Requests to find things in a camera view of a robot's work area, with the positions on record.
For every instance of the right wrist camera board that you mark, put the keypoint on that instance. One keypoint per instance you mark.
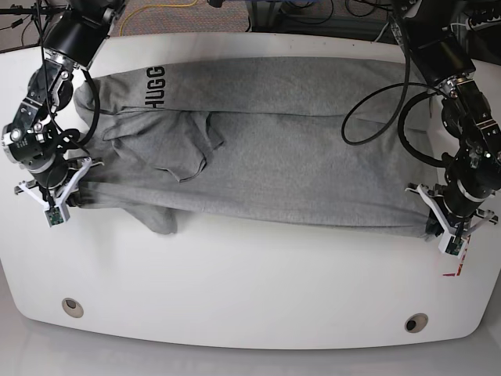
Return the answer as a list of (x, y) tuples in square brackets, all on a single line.
[(56, 216)]

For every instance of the white power strip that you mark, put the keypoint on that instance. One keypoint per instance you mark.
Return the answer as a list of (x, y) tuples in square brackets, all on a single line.
[(480, 19)]

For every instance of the left table cable grommet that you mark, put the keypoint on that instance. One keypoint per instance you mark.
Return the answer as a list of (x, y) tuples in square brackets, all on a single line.
[(72, 308)]

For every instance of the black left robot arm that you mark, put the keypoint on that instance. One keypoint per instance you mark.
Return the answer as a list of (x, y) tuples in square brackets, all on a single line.
[(437, 65)]

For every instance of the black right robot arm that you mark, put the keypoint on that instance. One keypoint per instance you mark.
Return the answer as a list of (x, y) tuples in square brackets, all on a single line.
[(69, 39)]

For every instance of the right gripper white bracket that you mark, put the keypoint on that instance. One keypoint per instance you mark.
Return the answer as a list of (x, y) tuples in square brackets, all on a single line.
[(47, 187)]

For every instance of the red tape rectangle marking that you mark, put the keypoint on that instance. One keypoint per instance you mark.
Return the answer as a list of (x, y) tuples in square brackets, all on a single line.
[(462, 258)]

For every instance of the right table cable grommet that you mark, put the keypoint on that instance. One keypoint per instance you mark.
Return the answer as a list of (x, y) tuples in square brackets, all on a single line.
[(416, 323)]

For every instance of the grey T-shirt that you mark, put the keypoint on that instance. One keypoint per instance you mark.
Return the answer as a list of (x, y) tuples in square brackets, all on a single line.
[(285, 139)]

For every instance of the black tripod stand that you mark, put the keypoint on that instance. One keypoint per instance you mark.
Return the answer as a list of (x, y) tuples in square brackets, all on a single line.
[(20, 30)]

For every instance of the table cable grommet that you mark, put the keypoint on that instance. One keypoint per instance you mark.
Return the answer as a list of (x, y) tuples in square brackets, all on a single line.
[(416, 323), (72, 308)]

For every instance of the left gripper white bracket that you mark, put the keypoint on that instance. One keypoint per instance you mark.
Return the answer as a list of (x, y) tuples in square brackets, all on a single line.
[(452, 206)]

